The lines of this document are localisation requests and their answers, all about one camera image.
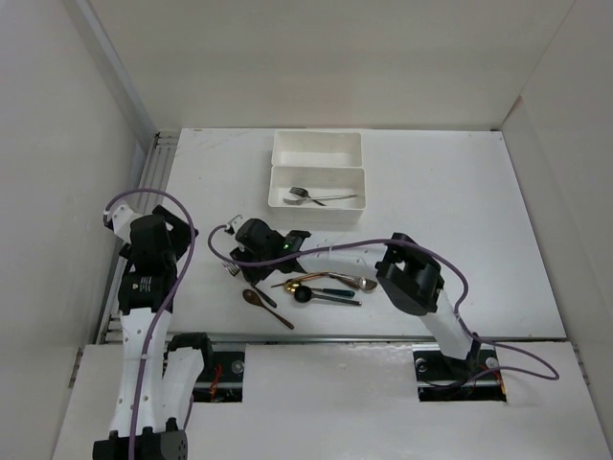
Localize silver fork shiny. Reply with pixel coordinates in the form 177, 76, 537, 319
222, 262, 240, 277

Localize dark brown spoon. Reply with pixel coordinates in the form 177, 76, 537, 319
242, 289, 295, 330

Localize copper round spoon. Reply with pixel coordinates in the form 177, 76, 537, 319
271, 271, 331, 288

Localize silver fork matte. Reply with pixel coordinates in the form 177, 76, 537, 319
282, 187, 356, 206

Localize black round spoon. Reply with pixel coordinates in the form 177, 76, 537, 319
293, 286, 362, 307

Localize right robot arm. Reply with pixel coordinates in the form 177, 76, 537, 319
225, 216, 480, 378

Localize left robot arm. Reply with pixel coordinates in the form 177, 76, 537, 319
92, 201, 215, 459

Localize gold round spoon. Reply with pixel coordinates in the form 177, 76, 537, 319
284, 281, 301, 292

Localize white near container tray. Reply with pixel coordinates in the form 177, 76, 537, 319
268, 166, 367, 224

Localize silver round spoon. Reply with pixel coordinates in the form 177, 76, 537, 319
328, 272, 378, 292

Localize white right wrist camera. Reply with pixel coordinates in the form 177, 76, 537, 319
223, 215, 245, 236

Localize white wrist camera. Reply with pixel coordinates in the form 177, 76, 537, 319
223, 215, 245, 236
102, 200, 134, 230

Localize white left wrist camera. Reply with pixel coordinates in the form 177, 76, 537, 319
102, 200, 134, 230

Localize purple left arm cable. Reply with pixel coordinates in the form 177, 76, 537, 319
102, 189, 197, 460

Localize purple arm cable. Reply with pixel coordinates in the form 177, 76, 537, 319
208, 224, 560, 382
102, 189, 197, 460

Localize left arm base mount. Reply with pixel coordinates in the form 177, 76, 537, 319
163, 333, 245, 403

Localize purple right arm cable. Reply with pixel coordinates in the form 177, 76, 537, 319
208, 224, 560, 382

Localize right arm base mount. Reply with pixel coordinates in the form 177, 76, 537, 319
413, 344, 507, 403

